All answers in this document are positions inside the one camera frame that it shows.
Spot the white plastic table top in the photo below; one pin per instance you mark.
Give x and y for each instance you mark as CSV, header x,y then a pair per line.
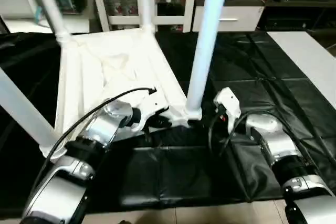
x,y
126,66

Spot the white plastic table leg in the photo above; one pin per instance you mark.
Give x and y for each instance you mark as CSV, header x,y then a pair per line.
x,y
145,1
50,3
23,108
207,40

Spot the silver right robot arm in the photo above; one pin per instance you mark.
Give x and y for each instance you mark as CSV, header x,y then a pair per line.
x,y
278,150

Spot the black plastic mat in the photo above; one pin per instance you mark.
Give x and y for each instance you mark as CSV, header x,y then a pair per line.
x,y
262,87

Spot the white drawer unit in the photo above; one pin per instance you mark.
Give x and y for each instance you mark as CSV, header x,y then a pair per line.
x,y
231,19

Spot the white glass-door cabinet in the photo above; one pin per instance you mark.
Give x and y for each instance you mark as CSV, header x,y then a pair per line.
x,y
123,20

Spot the light blue plastic object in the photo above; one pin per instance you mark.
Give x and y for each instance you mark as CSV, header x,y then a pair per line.
x,y
52,9

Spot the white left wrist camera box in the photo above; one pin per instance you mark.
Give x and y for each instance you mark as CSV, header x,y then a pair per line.
x,y
149,109

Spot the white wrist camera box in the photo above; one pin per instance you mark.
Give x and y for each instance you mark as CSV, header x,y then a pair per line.
x,y
149,109
228,103

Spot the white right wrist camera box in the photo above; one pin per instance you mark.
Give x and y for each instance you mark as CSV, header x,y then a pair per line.
x,y
228,103

